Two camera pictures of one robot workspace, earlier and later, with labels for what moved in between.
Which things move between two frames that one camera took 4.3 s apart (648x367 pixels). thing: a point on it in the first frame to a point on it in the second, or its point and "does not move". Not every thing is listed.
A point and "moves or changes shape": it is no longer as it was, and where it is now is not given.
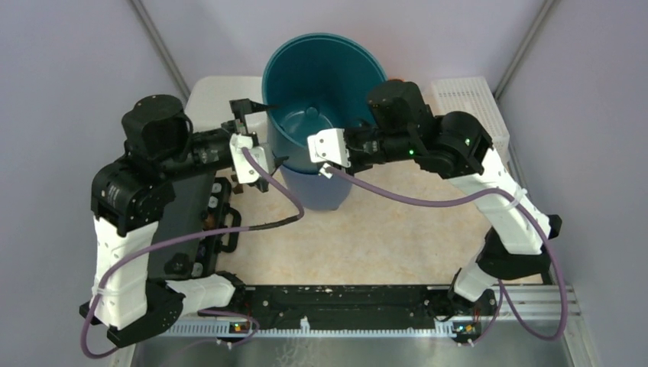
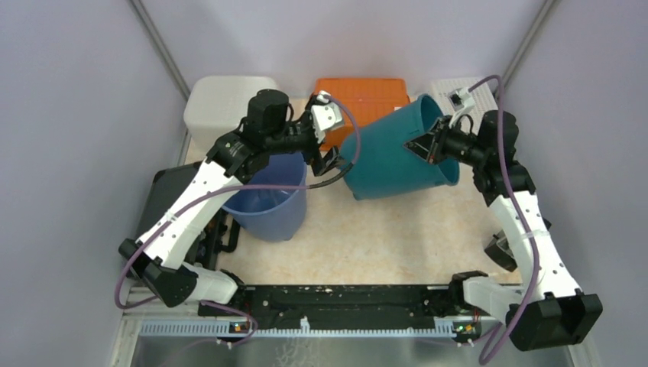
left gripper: (240, 108) to (324, 164)
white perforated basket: (472, 95) does not move
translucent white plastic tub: (208, 103) does not move
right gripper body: (367, 147) to (453, 144)
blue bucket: (315, 191) to (273, 215)
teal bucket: (315, 83) moves or changes shape
